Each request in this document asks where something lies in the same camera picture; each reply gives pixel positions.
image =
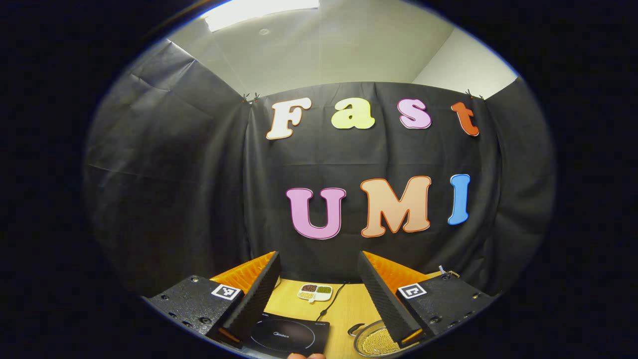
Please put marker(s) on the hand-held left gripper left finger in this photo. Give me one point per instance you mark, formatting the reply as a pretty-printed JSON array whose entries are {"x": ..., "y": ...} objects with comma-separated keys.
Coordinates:
[{"x": 254, "y": 304}]

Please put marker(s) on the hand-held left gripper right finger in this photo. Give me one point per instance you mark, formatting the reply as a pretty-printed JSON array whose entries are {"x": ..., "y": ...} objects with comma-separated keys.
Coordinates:
[{"x": 381, "y": 304}]

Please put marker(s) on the stainless steel pot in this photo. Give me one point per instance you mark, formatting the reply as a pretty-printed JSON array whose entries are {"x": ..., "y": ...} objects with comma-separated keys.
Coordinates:
[{"x": 358, "y": 335}]

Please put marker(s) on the black induction cooktop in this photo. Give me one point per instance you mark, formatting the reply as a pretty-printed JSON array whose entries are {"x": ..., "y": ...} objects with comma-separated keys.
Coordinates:
[{"x": 289, "y": 336}]

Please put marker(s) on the pile of yellow soybeans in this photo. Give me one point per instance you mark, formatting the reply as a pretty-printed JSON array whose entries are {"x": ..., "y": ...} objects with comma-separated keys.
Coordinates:
[{"x": 376, "y": 344}]

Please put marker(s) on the white divided bean dish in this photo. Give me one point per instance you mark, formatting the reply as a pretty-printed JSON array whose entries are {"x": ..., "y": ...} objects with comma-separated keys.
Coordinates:
[{"x": 314, "y": 292}]

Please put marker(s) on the black backdrop cloth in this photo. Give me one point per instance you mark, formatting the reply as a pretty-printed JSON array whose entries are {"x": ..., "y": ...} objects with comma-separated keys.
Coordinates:
[{"x": 199, "y": 174}]

